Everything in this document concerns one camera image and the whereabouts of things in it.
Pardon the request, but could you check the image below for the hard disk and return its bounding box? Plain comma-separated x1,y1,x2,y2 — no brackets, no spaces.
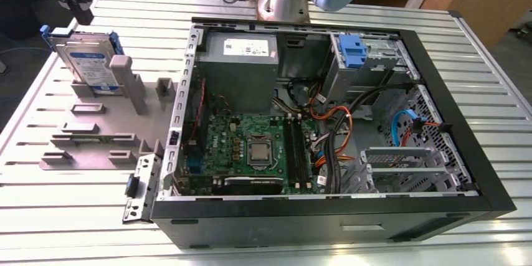
38,24,125,95

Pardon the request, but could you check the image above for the orange red power wire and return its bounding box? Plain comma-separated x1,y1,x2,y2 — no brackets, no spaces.
409,116,446,138

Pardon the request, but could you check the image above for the silver disk bay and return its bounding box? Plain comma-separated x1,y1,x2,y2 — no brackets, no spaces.
358,146,477,194

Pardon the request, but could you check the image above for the green RAM stick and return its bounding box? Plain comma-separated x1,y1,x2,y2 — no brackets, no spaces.
72,135,116,143

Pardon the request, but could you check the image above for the grey power supply unit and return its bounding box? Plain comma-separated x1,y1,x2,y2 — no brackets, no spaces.
193,31,280,116

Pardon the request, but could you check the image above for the green motherboard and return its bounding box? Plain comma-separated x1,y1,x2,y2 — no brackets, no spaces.
177,113,330,196

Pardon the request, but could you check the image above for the blue video port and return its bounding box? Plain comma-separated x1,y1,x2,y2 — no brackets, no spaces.
125,173,141,199

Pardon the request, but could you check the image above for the black CPU socket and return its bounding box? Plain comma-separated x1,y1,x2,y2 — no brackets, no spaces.
244,134,278,171

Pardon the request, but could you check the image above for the silver CPU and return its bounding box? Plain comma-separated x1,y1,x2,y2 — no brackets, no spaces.
248,141,272,163

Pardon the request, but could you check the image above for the blue plastic drive carrier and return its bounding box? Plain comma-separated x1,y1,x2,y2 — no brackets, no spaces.
338,34,369,69

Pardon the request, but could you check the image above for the black RAM slot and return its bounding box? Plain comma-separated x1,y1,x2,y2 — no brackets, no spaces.
284,113,302,191
293,113,313,191

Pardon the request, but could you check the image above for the grey metal drive cage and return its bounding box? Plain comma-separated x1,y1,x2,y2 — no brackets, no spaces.
325,31,418,110

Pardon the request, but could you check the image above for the black graphics card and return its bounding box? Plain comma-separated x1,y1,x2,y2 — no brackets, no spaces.
210,174,286,197

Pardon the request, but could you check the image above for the black PC case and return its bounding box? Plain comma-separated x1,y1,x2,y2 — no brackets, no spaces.
121,16,517,250

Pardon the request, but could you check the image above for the wooden cabinet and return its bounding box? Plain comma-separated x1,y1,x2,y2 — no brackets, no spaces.
446,0,532,49

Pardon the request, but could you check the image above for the red black twisted wire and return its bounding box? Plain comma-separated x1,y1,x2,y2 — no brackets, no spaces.
193,78,208,144

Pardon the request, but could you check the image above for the silver expansion slot bracket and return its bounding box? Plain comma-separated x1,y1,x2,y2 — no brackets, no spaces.
121,153,164,225

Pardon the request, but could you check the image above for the coloured power wire bundle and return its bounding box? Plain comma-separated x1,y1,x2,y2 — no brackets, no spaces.
272,82,356,169

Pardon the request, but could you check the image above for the black cable bundle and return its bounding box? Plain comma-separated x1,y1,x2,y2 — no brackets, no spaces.
324,82,414,194

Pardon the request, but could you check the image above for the blue data wire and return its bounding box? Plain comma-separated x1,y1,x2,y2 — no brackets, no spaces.
392,108,420,148

